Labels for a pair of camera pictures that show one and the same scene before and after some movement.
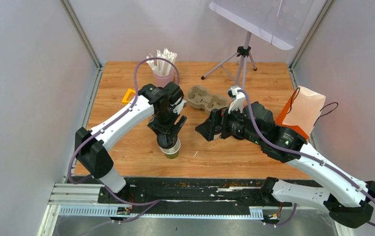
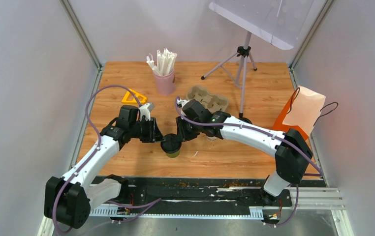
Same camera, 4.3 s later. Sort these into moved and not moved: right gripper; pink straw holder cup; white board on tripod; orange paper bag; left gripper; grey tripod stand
Moved: left gripper; right gripper
Not moved: grey tripod stand; pink straw holder cup; orange paper bag; white board on tripod
